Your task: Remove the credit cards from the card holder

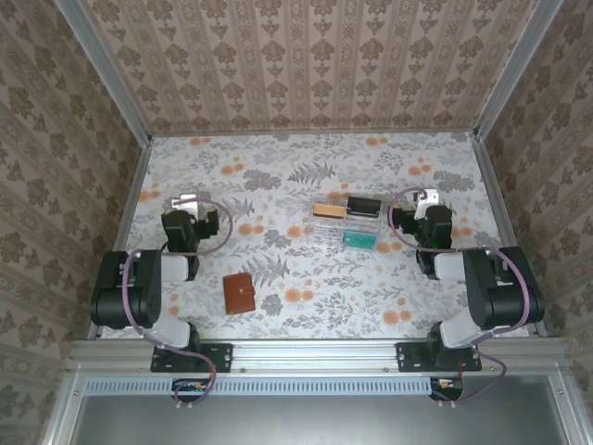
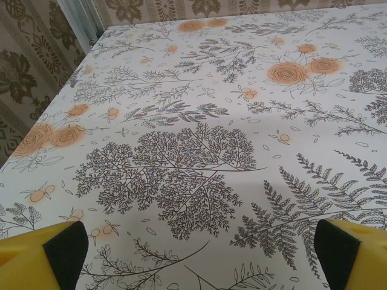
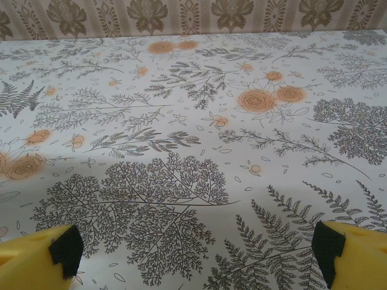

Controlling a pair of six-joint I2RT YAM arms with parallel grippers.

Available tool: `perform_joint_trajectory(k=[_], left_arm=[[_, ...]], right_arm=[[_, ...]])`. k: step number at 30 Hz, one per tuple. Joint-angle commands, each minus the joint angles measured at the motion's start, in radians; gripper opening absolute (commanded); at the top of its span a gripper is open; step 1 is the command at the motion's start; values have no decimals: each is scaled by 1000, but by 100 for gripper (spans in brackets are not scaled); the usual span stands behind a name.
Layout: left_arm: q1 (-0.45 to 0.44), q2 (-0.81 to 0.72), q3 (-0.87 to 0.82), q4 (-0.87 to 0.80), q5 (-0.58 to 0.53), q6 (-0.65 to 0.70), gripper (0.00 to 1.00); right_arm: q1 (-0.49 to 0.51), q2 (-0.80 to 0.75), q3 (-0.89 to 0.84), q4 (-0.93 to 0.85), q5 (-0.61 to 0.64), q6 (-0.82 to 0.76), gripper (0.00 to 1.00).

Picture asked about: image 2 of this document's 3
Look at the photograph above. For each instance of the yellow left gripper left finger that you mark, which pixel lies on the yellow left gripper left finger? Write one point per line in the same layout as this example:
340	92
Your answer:
27	259

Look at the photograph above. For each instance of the floral patterned tablecloth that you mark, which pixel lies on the floral patterned tablecloth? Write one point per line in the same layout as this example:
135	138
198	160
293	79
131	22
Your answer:
193	136

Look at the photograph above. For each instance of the aluminium frame post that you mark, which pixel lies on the aluminium frame post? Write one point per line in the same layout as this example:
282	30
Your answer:
81	18

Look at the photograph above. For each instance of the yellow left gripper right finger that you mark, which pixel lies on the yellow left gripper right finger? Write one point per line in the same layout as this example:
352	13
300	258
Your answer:
359	259

